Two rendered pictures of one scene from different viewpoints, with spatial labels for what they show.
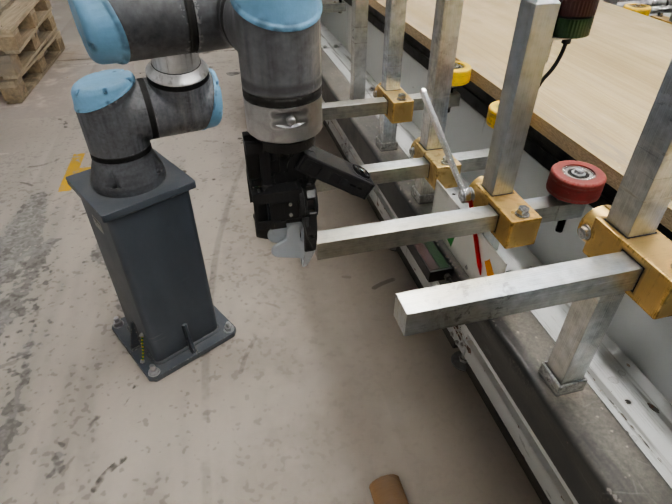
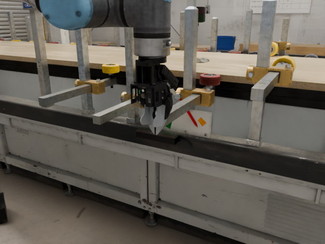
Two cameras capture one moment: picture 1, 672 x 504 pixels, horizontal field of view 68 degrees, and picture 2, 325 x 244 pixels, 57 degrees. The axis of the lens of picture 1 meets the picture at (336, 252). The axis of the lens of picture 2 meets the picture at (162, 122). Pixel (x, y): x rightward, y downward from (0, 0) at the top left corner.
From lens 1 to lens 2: 0.62 m
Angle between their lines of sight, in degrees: 45
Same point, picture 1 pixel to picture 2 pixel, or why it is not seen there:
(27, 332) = not seen: outside the picture
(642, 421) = not seen: hidden behind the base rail
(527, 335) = (229, 139)
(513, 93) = (192, 44)
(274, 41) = (166, 6)
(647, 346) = not seen: hidden behind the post
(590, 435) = (279, 150)
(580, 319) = (258, 109)
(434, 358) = (139, 228)
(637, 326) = (245, 128)
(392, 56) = (85, 63)
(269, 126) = (161, 47)
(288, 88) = (168, 28)
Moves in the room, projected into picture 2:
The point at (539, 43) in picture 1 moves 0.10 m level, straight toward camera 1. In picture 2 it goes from (196, 23) to (213, 24)
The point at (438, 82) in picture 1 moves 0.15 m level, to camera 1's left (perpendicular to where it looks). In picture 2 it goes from (133, 60) to (102, 64)
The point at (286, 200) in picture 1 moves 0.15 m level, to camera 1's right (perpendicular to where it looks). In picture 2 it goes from (163, 88) to (198, 79)
